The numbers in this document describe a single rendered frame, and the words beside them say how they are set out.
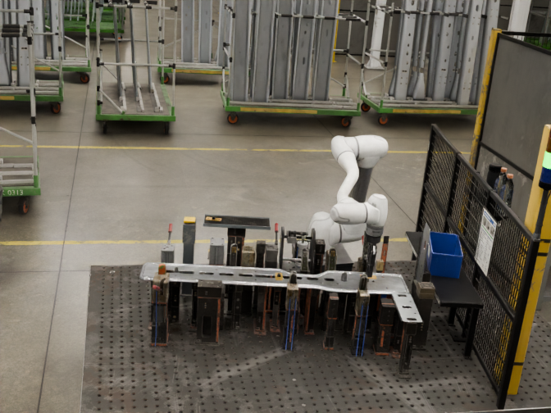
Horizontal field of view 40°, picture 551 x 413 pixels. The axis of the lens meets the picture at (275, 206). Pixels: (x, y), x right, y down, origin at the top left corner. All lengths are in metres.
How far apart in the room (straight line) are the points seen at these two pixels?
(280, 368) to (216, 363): 0.31
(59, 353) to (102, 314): 1.07
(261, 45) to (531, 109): 5.58
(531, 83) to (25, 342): 4.07
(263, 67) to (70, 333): 6.14
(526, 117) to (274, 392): 3.36
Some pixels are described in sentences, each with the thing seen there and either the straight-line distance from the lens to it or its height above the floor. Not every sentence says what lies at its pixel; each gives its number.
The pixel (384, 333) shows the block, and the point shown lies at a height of 0.82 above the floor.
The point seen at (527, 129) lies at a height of 1.37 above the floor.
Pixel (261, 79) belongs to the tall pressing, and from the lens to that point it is 10.70.
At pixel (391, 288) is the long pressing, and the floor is 1.00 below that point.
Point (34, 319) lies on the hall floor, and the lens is 5.62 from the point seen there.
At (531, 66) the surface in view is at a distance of 6.14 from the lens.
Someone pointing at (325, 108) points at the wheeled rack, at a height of 0.28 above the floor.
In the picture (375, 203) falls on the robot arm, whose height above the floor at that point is 1.45.
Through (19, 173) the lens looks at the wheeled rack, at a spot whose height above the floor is 0.30.
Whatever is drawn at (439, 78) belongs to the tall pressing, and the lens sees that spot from 11.84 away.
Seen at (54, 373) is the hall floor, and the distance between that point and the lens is 5.03.
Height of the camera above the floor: 2.75
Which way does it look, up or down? 21 degrees down
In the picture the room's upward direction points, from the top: 5 degrees clockwise
